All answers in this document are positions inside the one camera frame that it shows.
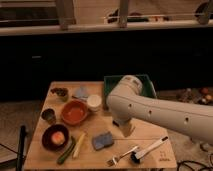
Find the blue sponge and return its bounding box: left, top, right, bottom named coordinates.
left=92, top=132, right=114, bottom=151

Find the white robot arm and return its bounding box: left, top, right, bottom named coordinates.
left=104, top=75, right=213, bottom=144

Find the white cup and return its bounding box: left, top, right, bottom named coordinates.
left=87, top=94, right=102, bottom=112

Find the cup with dark berries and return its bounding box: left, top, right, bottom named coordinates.
left=51, top=88, right=68, bottom=102

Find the metal cup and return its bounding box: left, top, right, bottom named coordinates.
left=41, top=108, right=56, bottom=125

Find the brown wooden block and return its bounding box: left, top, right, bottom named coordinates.
left=112, top=120, right=120, bottom=127

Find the silver fork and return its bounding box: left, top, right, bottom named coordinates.
left=107, top=145, right=139, bottom=167

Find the yellow vegetable stick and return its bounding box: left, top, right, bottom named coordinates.
left=73, top=132, right=86, bottom=158

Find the green tray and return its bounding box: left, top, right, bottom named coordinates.
left=103, top=74, right=157, bottom=99

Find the orange bowl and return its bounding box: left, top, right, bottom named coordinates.
left=61, top=100, right=88, bottom=126

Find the green zucchini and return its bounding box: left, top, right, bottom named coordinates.
left=57, top=136, right=76, bottom=165

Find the orange fruit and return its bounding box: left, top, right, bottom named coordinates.
left=51, top=131, right=65, bottom=145

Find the dark bowl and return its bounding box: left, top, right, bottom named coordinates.
left=42, top=124, right=69, bottom=151

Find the spice bottles cluster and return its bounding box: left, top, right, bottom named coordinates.
left=176, top=87, right=213, bottom=106

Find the black pole stand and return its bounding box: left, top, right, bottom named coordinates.
left=16, top=125, right=27, bottom=171

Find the white handled dish brush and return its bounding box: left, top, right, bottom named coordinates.
left=130, top=136, right=168, bottom=164

